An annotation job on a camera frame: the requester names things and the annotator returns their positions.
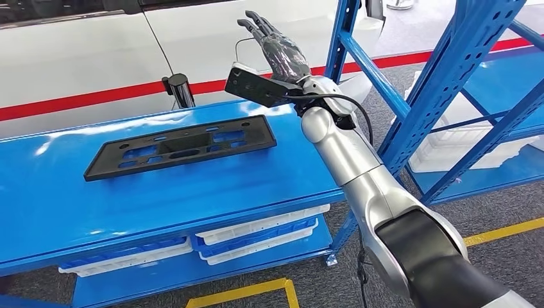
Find black plastic plate holder part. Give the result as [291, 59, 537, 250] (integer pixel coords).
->
[83, 114, 278, 183]

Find blue metal shelf rack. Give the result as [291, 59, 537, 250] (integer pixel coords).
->
[404, 19, 544, 207]
[0, 0, 529, 308]

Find white plastic crate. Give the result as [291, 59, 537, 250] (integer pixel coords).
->
[58, 243, 194, 278]
[198, 220, 320, 267]
[391, 70, 541, 175]
[195, 203, 332, 246]

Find white car with red stripe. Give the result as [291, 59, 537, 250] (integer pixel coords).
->
[0, 0, 386, 139]

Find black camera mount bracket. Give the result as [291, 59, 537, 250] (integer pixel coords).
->
[224, 65, 305, 109]

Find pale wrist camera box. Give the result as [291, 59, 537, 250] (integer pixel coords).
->
[231, 62, 259, 78]

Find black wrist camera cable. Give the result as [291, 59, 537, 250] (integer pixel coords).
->
[285, 93, 375, 148]

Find black cylindrical post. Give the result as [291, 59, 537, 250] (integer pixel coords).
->
[161, 73, 197, 110]

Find black hanging arm cable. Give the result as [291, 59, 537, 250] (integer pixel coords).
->
[356, 229, 371, 308]

